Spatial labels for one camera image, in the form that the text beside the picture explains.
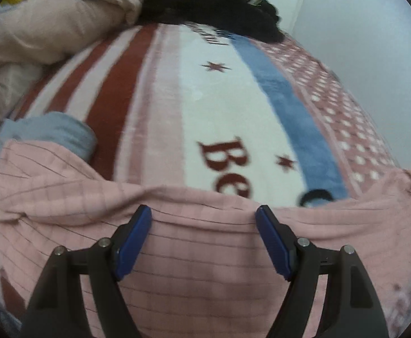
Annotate pink checked pants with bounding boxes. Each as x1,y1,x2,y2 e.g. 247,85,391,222
0,141,411,337

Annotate pink quilted duvet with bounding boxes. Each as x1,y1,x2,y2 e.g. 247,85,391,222
0,0,143,125

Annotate patterned fleece bed blanket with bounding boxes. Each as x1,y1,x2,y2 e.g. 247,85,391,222
11,23,394,208

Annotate black clothing pile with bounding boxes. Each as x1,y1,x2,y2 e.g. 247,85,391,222
137,0,284,44

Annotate grey blue folded cloth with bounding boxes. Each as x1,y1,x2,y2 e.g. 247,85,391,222
0,112,98,162

